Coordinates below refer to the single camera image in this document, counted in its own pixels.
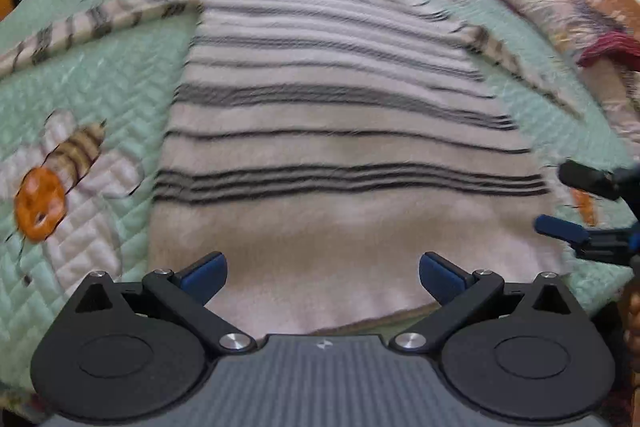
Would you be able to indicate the floral duvet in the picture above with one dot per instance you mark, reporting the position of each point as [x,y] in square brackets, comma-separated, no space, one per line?
[540,2]

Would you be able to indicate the green quilted bee bedspread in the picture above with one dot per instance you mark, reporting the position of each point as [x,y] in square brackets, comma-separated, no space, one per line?
[100,72]

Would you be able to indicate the red striped cloth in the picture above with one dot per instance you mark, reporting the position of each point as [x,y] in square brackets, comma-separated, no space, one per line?
[607,49]

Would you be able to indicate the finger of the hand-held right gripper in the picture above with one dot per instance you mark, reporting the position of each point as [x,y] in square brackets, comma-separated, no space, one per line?
[585,179]
[562,227]

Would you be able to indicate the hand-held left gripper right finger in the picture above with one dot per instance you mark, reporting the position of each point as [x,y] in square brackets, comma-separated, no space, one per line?
[440,278]

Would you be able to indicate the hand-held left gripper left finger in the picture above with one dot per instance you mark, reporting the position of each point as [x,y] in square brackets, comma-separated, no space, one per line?
[205,278]

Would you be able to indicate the white black-striped sweater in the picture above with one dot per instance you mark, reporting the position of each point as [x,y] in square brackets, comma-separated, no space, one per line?
[340,132]

